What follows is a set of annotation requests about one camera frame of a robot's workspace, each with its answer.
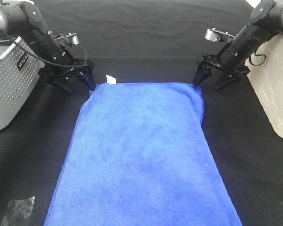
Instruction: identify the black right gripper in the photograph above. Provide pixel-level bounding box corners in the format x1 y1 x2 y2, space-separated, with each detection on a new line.
192 54 250 90

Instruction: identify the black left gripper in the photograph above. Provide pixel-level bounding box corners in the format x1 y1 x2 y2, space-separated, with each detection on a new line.
38 60 97 94

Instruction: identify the blue microfibre towel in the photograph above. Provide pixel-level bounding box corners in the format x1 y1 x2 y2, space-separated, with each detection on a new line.
44 82 241 226

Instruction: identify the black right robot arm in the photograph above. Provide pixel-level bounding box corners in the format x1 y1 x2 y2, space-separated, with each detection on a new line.
192 0 283 90

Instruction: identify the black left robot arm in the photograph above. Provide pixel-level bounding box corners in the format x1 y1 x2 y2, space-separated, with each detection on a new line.
0 0 96 93

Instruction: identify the white towel care label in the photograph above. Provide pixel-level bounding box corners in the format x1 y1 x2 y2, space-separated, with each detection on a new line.
105 75 117 85

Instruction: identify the white plastic storage basket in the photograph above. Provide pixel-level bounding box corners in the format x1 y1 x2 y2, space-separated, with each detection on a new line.
246 34 283 138

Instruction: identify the grey perforated laundry basket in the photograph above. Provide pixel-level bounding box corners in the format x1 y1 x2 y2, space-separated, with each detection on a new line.
0 36 44 130

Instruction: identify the black table cloth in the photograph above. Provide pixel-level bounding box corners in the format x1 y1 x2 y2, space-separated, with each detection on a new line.
0 0 283 226

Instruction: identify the clear tape piece left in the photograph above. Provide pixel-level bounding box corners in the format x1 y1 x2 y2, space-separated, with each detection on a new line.
1 196 35 226

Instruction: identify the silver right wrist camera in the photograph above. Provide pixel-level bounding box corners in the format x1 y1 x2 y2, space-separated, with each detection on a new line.
205 28 235 43

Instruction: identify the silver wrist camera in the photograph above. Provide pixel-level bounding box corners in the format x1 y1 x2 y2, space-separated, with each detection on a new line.
61 33 79 47
205 28 235 43

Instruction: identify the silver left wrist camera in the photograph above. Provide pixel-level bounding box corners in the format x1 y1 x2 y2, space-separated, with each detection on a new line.
61 33 79 47

